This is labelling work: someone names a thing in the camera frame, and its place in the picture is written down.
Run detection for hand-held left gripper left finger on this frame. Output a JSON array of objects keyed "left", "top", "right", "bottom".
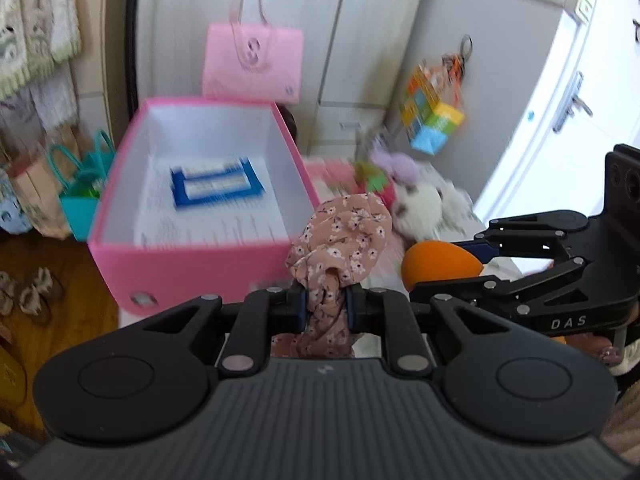
[{"left": 117, "top": 286, "right": 307, "bottom": 380}]

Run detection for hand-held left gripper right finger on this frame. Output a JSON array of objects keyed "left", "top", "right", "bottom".
[{"left": 345, "top": 286, "right": 526, "bottom": 379}]

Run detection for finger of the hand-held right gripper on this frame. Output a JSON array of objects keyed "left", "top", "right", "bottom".
[
  {"left": 407, "top": 257, "right": 589, "bottom": 312},
  {"left": 470, "top": 209, "right": 593, "bottom": 262}
]

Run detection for orange makeup sponge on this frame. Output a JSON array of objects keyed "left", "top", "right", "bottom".
[{"left": 402, "top": 241, "right": 485, "bottom": 291}]

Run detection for pink floral scrunchie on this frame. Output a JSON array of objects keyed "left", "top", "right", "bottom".
[{"left": 272, "top": 195, "right": 393, "bottom": 358}]

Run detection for black and white plush toy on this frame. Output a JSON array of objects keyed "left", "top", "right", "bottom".
[{"left": 392, "top": 182, "right": 476, "bottom": 241}]

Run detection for pink storage box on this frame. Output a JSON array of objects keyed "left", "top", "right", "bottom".
[{"left": 87, "top": 97, "right": 321, "bottom": 317}]

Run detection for red strawberry plush toy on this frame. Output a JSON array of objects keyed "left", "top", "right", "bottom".
[{"left": 352, "top": 160, "right": 398, "bottom": 206}]

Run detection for white door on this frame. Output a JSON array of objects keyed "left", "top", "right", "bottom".
[{"left": 475, "top": 0, "right": 640, "bottom": 223}]

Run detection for white paper with blue label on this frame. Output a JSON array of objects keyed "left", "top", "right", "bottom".
[{"left": 134, "top": 155, "right": 291, "bottom": 248}]

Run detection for purple plush toy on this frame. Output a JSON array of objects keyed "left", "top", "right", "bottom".
[{"left": 367, "top": 147, "right": 418, "bottom": 186}]

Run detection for colourful hanging cube toy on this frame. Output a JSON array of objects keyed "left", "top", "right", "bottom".
[{"left": 400, "top": 35, "right": 474, "bottom": 157}]

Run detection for pink tote bag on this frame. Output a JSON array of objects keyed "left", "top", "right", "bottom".
[{"left": 202, "top": 0, "right": 305, "bottom": 103}]

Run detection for teal handbag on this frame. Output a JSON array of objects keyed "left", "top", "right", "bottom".
[{"left": 47, "top": 130, "right": 117, "bottom": 242}]

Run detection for white wardrobe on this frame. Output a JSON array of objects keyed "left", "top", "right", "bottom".
[{"left": 135, "top": 0, "right": 576, "bottom": 196}]

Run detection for brown paper bag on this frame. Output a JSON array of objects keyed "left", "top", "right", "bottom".
[{"left": 10, "top": 160, "right": 72, "bottom": 239}]

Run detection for white lace cloth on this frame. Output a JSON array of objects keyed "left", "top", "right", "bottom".
[{"left": 30, "top": 67, "right": 81, "bottom": 131}]

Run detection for hanging printed towels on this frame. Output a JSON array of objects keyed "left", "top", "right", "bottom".
[{"left": 0, "top": 0, "right": 83, "bottom": 101}]

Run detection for metal door handle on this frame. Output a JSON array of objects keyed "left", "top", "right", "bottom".
[{"left": 552, "top": 71, "right": 594, "bottom": 133}]

